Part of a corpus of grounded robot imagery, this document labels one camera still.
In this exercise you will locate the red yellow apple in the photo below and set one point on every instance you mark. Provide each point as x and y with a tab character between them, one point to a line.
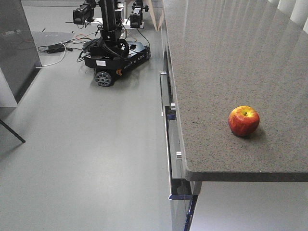
243	120

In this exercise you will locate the black wheeled mobile robot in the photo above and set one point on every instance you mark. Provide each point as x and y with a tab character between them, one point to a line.
109	55

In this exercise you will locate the grey speckled stone counter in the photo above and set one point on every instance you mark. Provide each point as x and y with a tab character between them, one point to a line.
230	53

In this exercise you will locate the wooden easel legs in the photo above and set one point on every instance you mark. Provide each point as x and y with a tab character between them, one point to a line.
133	14

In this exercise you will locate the dark grey cabinet panel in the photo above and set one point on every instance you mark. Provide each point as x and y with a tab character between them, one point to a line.
19	59

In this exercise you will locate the chrome drawer handle bar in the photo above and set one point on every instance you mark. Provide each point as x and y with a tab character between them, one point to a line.
169	115

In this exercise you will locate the black power adapter with cable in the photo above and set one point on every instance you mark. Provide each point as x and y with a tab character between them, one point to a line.
55	48

